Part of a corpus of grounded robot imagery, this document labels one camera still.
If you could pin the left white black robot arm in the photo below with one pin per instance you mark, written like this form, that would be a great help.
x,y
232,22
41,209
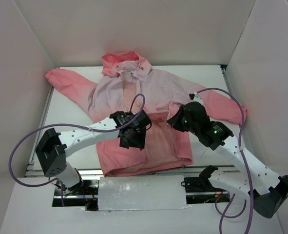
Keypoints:
x,y
54,147

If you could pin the white foil-edged panel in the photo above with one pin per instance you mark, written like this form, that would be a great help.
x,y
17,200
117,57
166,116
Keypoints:
x,y
141,193

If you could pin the pink hooded zip jacket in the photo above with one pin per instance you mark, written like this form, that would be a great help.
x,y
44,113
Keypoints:
x,y
130,83

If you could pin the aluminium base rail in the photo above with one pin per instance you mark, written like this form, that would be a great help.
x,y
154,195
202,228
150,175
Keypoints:
x,y
37,173

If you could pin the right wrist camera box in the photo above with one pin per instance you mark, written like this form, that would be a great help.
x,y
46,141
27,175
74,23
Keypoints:
x,y
195,97

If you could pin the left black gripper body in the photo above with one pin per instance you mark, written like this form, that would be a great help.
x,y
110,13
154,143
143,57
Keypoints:
x,y
131,142

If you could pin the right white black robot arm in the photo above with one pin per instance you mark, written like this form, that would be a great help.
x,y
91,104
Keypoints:
x,y
255,181

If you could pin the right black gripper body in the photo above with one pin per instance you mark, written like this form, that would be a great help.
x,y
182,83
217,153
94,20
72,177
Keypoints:
x,y
177,121

